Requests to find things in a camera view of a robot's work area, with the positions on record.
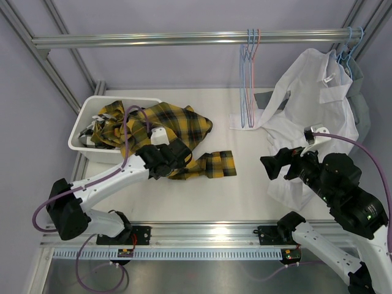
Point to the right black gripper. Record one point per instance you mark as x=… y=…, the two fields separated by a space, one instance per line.
x=272 y=164

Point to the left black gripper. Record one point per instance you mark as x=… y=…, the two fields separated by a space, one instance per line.
x=179 y=166

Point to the yellow black plaid shirt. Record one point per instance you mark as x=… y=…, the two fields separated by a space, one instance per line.
x=183 y=123

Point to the black white checkered shirt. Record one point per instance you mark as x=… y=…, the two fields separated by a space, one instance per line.
x=85 y=136

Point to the pink wire hanger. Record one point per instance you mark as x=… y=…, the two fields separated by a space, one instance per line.
x=252 y=76

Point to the light blue wire hanger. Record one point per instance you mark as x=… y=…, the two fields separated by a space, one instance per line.
x=245 y=113
x=247 y=72

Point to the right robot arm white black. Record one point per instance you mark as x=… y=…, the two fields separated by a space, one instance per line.
x=336 y=181

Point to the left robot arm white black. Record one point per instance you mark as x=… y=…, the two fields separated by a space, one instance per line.
x=71 y=206

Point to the white plastic bin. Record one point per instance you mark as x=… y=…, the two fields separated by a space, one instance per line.
x=91 y=107

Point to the grey garment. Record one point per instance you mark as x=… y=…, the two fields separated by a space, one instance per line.
x=355 y=98

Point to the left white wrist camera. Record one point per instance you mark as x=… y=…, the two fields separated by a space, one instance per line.
x=159 y=136

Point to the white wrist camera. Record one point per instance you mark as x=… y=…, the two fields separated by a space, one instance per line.
x=159 y=136
x=314 y=137

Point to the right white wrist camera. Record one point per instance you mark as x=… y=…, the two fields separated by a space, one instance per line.
x=314 y=137

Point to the aluminium front rail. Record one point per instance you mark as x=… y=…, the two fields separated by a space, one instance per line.
x=205 y=234

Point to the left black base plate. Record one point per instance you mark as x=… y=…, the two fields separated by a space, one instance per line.
x=137 y=237

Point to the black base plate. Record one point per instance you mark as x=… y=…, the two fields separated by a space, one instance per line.
x=268 y=235
x=137 y=237

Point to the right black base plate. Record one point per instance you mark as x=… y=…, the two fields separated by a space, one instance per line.
x=268 y=235

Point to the left aluminium frame post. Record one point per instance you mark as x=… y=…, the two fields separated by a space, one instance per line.
x=20 y=27

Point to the aluminium frame post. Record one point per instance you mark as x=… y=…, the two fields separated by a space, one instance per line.
x=20 y=27
x=372 y=16

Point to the white slotted cable duct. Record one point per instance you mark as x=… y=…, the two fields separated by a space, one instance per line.
x=168 y=254

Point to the light blue wire hangers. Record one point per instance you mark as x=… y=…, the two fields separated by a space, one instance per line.
x=349 y=46

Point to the aluminium hanging rail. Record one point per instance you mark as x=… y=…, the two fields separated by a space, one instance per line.
x=69 y=41

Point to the right aluminium frame post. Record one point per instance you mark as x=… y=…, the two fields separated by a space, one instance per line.
x=372 y=16

